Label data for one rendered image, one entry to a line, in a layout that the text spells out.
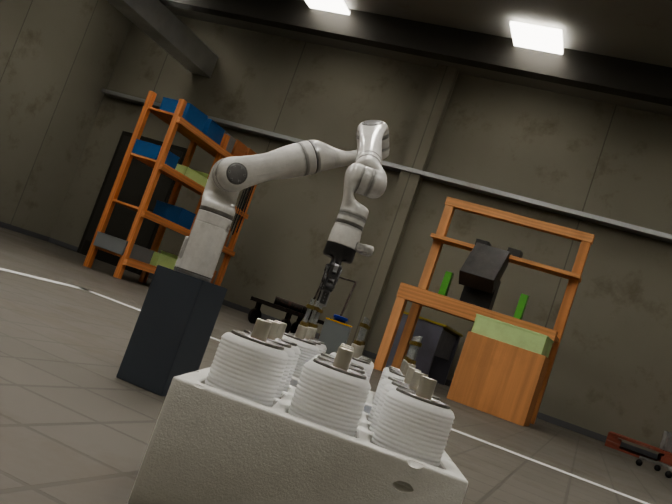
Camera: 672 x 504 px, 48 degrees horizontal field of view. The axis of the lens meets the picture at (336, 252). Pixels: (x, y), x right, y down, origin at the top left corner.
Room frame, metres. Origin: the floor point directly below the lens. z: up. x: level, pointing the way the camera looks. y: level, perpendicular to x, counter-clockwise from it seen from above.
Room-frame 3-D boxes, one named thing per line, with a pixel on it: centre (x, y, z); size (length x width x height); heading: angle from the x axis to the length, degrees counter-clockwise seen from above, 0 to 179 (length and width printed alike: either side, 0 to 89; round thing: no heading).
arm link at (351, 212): (1.82, 0.00, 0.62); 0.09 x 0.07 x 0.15; 94
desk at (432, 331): (9.57, -1.42, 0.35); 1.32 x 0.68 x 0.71; 159
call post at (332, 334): (1.98, -0.07, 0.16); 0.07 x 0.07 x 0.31; 84
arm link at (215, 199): (1.96, 0.33, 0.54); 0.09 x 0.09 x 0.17; 23
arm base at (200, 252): (1.96, 0.33, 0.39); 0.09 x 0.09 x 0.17; 69
